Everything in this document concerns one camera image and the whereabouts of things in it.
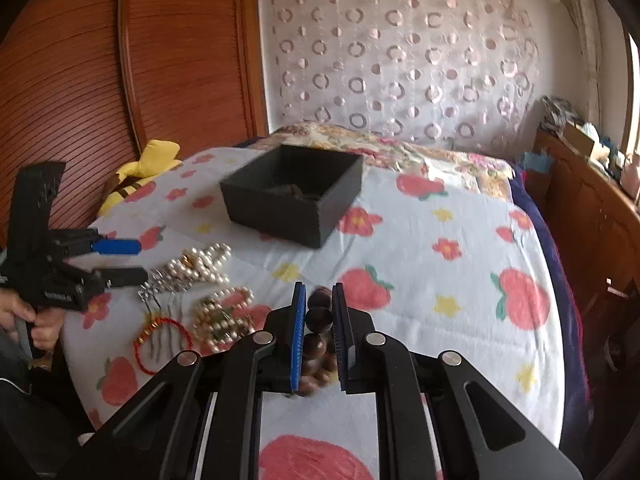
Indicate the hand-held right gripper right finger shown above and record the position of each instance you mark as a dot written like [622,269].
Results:
[340,335]

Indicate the black jewelry box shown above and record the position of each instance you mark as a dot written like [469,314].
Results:
[270,210]

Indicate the pink container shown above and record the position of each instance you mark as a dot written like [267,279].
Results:
[631,175]

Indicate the silver hairpin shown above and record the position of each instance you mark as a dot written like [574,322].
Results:
[150,287]

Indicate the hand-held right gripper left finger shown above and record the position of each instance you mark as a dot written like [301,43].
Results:
[299,335]

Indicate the patterned window curtain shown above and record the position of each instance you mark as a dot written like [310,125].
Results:
[587,50]

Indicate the wooden louvred wardrobe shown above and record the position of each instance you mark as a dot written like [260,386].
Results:
[75,85]

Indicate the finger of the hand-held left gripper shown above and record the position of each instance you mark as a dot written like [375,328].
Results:
[125,276]
[117,246]

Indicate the cardboard box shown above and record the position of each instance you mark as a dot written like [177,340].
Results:
[580,140]

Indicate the yellow plush toy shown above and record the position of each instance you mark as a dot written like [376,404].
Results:
[150,155]

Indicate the floral quilt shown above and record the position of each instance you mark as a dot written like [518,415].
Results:
[350,137]

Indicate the circle patterned sheer curtain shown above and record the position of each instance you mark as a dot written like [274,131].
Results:
[400,60]

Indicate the window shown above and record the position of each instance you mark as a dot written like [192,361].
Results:
[634,95]

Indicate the blue plastic bag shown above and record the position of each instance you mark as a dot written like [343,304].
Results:
[535,164]

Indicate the strawberry print blanket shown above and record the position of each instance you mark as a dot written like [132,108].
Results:
[425,280]

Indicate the long wooden cabinet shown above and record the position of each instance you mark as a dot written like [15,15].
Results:
[590,220]

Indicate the dark blue bed sheet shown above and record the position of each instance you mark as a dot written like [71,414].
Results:
[560,270]

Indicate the person's dark clothing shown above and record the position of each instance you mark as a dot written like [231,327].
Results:
[35,420]

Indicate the person's left hand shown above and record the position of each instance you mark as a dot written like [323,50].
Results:
[46,329]

